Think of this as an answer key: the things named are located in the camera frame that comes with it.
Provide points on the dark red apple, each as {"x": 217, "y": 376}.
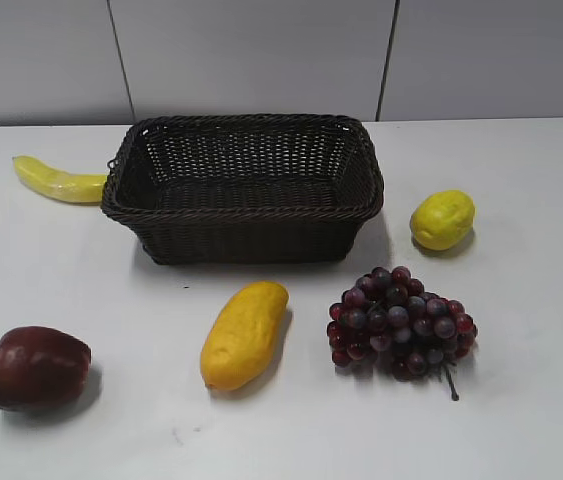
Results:
{"x": 41, "y": 368}

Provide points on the red purple grape bunch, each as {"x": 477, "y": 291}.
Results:
{"x": 389, "y": 321}

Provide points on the orange yellow mango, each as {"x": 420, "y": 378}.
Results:
{"x": 242, "y": 341}

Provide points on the yellow lemon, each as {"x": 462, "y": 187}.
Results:
{"x": 443, "y": 220}

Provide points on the dark brown woven basket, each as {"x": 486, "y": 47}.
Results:
{"x": 245, "y": 189}

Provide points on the yellow banana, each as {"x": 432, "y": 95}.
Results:
{"x": 57, "y": 184}

